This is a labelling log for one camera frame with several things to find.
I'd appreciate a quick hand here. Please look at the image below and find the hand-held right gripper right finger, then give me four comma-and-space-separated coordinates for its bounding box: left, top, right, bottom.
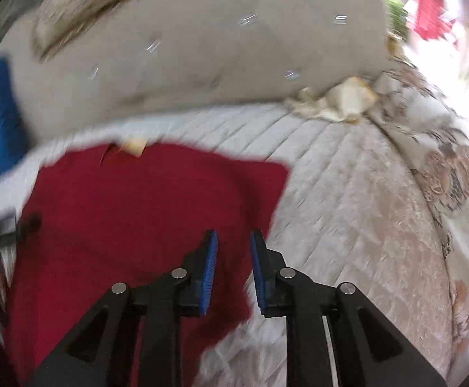
250, 230, 448, 387

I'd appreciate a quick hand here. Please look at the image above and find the cream quilted bedspread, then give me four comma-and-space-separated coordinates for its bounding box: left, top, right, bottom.
0, 103, 455, 387

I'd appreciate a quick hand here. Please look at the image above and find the patterned beige pillow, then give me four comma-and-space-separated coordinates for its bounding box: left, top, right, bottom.
31, 0, 203, 63

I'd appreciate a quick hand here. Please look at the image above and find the red garment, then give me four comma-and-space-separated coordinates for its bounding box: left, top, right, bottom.
5, 142, 291, 387

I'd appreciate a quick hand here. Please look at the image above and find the cream crumpled cloth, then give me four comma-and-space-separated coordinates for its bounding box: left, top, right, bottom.
285, 76, 380, 124

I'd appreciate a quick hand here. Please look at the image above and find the beige tufted headboard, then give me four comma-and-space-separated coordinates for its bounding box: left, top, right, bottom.
6, 0, 390, 142

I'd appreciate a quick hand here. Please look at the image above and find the red hanging cloth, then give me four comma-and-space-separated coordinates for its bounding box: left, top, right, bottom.
410, 0, 459, 43

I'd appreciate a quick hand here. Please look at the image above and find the floral printed blanket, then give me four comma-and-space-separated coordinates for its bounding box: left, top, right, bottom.
369, 58, 469, 363

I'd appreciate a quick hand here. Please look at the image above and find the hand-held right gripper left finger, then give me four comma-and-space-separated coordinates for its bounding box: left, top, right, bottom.
28, 230, 219, 387

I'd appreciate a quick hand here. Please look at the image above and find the green plant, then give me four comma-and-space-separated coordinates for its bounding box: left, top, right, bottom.
384, 0, 409, 37

